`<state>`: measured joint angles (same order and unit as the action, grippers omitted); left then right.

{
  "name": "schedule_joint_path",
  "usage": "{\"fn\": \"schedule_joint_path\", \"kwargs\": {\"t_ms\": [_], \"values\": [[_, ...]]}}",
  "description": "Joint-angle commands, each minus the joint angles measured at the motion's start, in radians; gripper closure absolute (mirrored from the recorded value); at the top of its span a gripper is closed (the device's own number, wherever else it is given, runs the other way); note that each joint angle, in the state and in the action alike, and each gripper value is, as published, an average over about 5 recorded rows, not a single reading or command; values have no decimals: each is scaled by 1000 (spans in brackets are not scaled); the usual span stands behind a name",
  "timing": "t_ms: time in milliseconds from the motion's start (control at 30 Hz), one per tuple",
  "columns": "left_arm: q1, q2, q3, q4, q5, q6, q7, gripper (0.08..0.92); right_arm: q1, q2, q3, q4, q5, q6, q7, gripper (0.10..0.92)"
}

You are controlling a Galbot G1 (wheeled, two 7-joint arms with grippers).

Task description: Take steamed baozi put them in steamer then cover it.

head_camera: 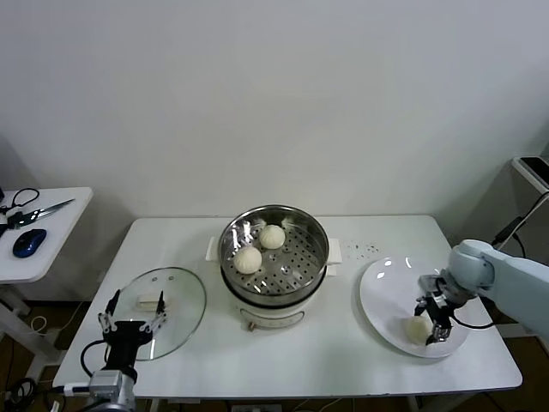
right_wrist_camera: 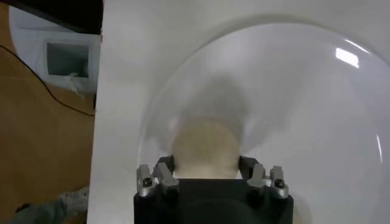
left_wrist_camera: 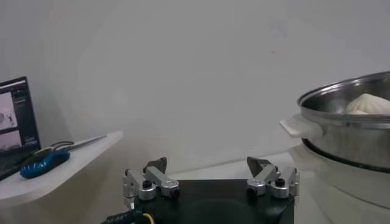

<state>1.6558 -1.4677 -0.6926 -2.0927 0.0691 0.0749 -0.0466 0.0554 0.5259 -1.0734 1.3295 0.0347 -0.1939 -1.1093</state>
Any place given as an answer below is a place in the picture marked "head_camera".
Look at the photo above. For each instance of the perforated steel steamer basket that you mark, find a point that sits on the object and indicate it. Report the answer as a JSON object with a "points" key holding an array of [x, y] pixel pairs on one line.
{"points": [[300, 257]]}

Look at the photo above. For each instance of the white round plate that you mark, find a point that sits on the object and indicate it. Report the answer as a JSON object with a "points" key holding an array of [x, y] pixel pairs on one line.
{"points": [[386, 292]]}

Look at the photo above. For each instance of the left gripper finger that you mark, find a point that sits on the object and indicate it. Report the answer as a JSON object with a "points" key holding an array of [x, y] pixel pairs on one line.
{"points": [[161, 305], [113, 304]]}

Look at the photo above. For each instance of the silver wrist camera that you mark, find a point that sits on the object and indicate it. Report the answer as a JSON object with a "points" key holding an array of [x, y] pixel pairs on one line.
{"points": [[430, 284], [105, 383]]}

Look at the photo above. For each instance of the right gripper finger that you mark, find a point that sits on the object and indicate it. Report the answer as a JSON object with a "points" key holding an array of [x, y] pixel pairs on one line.
{"points": [[439, 334], [422, 307]]}

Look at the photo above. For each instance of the blue computer mouse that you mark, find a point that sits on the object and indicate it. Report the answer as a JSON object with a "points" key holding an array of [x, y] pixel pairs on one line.
{"points": [[29, 242]]}

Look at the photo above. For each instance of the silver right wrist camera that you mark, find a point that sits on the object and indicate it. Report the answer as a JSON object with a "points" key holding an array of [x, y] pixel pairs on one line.
{"points": [[430, 284]]}

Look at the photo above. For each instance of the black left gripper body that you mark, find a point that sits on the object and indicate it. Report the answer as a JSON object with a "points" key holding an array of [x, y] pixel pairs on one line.
{"points": [[124, 343]]}

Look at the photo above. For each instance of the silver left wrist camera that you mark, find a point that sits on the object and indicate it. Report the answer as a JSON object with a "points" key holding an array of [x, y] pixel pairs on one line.
{"points": [[105, 383]]}

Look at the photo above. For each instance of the white steamed baozi bun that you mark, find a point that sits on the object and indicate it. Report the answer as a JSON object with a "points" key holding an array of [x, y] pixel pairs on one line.
{"points": [[416, 330], [272, 237], [248, 260]]}

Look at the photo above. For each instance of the round glass pot lid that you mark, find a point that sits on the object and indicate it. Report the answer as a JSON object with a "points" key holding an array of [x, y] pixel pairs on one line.
{"points": [[184, 300]]}

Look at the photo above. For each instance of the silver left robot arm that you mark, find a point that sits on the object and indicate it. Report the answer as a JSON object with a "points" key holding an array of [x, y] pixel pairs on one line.
{"points": [[122, 399]]}

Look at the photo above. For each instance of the small white side table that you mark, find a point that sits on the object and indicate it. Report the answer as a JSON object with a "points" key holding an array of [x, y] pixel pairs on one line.
{"points": [[56, 240]]}

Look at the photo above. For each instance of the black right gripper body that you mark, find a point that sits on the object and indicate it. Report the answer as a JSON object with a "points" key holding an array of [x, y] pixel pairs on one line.
{"points": [[442, 311]]}

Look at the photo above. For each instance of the white metal rack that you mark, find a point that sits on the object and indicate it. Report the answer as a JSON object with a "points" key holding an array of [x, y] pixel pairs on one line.
{"points": [[532, 201]]}

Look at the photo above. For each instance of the white electric cooker pot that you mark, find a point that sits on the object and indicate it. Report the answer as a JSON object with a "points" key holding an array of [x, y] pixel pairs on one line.
{"points": [[270, 317]]}

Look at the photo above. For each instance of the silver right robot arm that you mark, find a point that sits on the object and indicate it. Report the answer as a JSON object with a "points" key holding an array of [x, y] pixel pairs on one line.
{"points": [[514, 274]]}

